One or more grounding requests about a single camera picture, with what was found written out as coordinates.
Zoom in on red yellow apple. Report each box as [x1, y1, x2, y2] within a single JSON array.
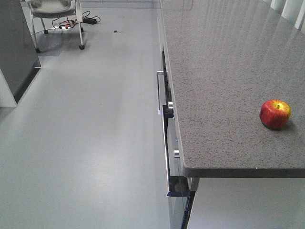
[[259, 99, 292, 129]]

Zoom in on silver oven knob upper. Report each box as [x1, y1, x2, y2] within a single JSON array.
[[168, 101, 173, 109]]

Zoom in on silver oven knob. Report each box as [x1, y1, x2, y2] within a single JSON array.
[[168, 101, 173, 109], [173, 149, 180, 158]]

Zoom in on silver oven knob lower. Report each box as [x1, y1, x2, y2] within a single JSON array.
[[173, 149, 180, 158]]

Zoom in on grey stone kitchen counter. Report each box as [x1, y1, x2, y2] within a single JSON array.
[[157, 0, 305, 229]]

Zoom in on black power adapter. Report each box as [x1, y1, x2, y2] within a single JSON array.
[[82, 17, 97, 25]]

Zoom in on dark grey cabinet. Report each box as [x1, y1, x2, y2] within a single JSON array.
[[0, 0, 41, 107]]

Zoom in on white rolling chair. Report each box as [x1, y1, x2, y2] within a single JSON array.
[[25, 0, 85, 53]]

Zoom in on silver oven door handle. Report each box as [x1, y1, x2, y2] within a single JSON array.
[[157, 71, 165, 115]]

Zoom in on red and black cables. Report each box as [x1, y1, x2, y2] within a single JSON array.
[[52, 10, 101, 30]]

